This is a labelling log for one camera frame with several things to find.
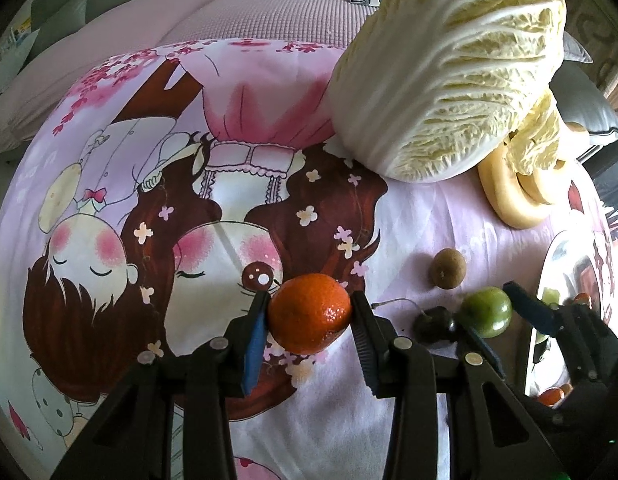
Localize plain grey pillow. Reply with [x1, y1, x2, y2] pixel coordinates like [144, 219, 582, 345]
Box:
[561, 30, 597, 64]

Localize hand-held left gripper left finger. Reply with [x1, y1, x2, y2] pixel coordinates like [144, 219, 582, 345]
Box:
[49, 291, 271, 480]

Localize printed blanket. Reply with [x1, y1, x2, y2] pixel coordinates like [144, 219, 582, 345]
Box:
[0, 37, 618, 480]

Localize small brown fruit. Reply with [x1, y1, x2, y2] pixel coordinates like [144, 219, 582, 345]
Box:
[429, 248, 467, 291]

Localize pale cushion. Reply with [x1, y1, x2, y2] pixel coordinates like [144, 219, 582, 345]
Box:
[0, 27, 42, 93]

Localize round green fruit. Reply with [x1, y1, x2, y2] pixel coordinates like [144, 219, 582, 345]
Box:
[460, 287, 513, 339]

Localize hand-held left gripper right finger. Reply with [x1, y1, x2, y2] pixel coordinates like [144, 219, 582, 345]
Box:
[350, 290, 556, 480]

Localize pink quilt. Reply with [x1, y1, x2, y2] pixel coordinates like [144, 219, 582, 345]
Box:
[0, 0, 380, 157]

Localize dark grey piped cushion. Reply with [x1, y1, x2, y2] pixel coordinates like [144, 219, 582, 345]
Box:
[551, 62, 618, 161]

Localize yellow banana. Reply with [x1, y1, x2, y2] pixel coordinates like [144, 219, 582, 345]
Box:
[514, 157, 567, 207]
[477, 144, 554, 229]
[554, 120, 590, 171]

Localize napa cabbage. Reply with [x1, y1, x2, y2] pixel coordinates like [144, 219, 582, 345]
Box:
[326, 0, 568, 183]

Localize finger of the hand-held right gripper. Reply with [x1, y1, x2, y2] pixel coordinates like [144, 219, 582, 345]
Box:
[503, 281, 564, 341]
[454, 317, 508, 382]

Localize steel bowl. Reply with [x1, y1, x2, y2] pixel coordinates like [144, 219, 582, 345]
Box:
[525, 230, 617, 407]

